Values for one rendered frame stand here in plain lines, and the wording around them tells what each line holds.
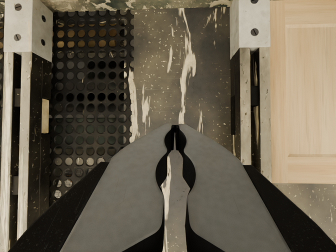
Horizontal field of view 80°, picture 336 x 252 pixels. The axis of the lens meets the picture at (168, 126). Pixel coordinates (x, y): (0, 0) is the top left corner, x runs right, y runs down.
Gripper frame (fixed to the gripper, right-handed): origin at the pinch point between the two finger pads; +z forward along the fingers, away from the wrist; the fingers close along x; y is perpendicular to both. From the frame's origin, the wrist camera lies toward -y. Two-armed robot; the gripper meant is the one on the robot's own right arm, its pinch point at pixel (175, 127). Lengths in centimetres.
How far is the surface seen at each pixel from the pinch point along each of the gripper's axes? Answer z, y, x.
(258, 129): 24.6, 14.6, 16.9
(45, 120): 30.4, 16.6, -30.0
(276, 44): 38.4, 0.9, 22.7
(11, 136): 24.0, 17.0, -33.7
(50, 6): 44, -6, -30
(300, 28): 40.6, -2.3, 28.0
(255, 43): 32.9, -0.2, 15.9
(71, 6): 45, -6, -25
